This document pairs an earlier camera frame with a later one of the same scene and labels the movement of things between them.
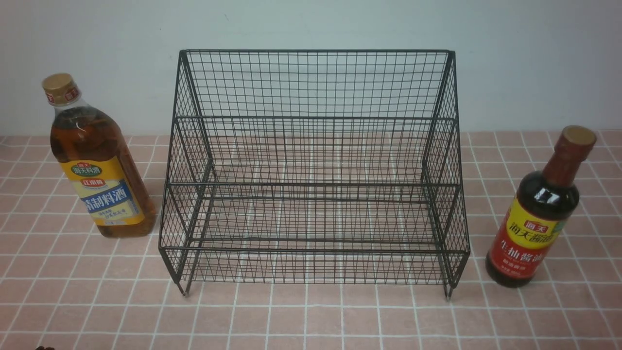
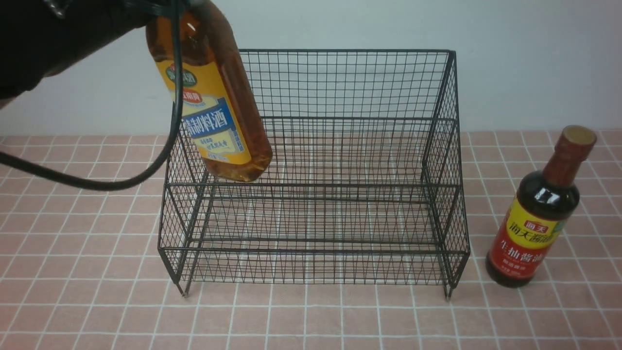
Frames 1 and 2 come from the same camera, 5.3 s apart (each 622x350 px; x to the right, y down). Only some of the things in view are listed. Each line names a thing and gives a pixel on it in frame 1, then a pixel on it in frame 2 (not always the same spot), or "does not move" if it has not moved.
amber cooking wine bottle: (98, 163) → (219, 106)
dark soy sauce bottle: (533, 221) does not move
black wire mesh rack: (315, 166) does not move
